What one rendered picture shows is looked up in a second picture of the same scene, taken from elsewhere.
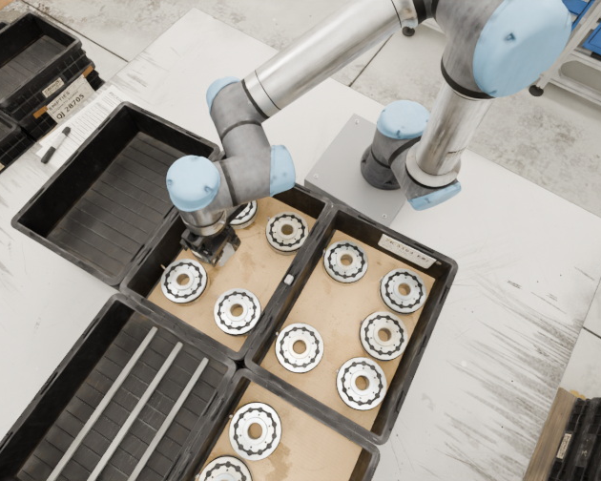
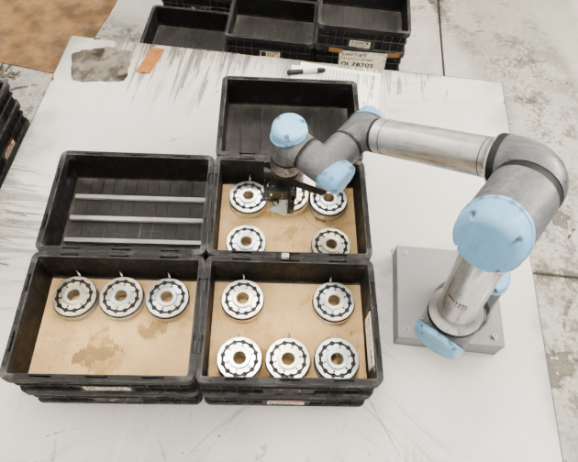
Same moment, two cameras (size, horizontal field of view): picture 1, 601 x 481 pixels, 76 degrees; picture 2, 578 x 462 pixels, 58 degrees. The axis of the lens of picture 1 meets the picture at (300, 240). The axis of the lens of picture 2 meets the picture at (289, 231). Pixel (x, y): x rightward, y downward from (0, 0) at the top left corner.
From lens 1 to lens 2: 0.58 m
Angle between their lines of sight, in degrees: 26
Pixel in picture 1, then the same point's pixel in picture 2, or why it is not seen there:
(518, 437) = not seen: outside the picture
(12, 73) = (351, 16)
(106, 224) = (261, 130)
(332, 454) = (175, 365)
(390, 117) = not seen: hidden behind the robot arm
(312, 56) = (416, 139)
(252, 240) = (308, 227)
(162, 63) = (427, 93)
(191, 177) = (288, 126)
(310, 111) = not seen: hidden behind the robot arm
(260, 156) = (333, 157)
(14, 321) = (169, 126)
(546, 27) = (494, 228)
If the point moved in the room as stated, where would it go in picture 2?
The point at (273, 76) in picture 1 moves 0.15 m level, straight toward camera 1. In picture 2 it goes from (389, 129) to (328, 159)
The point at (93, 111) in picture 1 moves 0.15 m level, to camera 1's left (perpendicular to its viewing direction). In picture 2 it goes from (350, 75) to (329, 49)
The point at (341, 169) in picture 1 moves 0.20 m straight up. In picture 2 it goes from (427, 270) to (451, 235)
